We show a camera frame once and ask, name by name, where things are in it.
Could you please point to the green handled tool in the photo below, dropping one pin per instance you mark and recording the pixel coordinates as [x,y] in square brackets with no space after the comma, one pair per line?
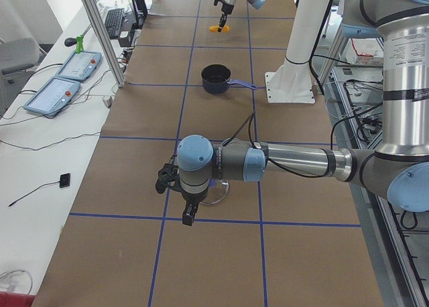
[77,41]

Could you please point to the near teach pendant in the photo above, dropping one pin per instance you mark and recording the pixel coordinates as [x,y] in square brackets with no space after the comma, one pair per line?
[53,97]

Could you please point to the blue saucepan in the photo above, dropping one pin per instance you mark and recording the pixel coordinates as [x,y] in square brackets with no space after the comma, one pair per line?
[216,79]

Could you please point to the grey office chair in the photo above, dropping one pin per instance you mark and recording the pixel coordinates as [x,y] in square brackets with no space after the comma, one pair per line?
[17,56]

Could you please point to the aluminium frame post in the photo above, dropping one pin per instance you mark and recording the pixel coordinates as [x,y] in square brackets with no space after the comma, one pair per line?
[103,38]

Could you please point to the yellow corn cob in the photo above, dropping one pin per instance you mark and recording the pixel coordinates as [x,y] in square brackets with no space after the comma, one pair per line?
[225,29]

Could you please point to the far teach pendant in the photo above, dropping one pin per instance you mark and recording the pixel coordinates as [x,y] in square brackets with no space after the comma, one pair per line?
[80,66]

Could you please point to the white pedestal column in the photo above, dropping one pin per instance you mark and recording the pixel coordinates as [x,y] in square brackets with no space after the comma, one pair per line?
[292,81]

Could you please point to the teach pendant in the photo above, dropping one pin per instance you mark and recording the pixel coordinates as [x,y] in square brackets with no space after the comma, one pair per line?
[80,66]
[53,97]

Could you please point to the glass lid blue knob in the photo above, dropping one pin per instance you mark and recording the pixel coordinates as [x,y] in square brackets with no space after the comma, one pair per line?
[217,192]

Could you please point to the black keyboard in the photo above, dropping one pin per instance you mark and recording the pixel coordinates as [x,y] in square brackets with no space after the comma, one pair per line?
[113,22]

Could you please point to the small black square sensor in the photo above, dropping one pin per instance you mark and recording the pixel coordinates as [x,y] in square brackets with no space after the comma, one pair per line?
[65,180]

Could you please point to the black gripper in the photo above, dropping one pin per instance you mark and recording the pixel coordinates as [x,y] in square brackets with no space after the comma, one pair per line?
[193,198]
[225,9]

